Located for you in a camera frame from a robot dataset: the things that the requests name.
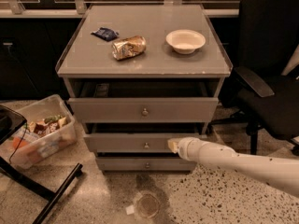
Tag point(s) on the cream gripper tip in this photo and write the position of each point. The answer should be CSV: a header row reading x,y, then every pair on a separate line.
x,y
183,146

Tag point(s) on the grey drawer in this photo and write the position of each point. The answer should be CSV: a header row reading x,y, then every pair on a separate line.
x,y
137,137
145,102
143,162

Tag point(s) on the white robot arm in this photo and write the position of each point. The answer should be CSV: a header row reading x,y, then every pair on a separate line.
x,y
278,173

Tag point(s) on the grey bottom drawer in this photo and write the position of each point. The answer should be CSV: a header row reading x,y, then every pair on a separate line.
x,y
143,162

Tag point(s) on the grey drawer cabinet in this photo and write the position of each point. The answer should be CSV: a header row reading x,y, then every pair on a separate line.
x,y
88,58

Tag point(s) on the dark object in top drawer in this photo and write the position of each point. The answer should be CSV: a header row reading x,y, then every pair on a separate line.
x,y
101,90

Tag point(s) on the grey top drawer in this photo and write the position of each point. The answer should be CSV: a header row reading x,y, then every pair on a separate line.
x,y
145,102

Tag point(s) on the round floor drain cover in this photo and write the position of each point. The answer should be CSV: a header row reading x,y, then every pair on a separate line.
x,y
147,205

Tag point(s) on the small white paper scrap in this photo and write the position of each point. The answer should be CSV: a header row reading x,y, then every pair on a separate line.
x,y
129,210

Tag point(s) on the black office chair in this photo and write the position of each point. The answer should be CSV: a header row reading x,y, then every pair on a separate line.
x,y
264,82

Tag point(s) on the white paper bowl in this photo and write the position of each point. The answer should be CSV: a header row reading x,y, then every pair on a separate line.
x,y
185,41

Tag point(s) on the crushed gold soda can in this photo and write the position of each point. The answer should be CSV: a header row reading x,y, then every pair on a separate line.
x,y
128,47

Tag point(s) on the clear plastic storage bin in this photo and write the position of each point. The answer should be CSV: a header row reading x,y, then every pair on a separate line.
x,y
39,150

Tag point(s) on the blue snack wrapper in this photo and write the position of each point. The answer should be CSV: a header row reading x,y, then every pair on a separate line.
x,y
106,34

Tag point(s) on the snack packages in bin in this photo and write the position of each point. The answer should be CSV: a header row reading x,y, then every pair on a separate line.
x,y
35,130

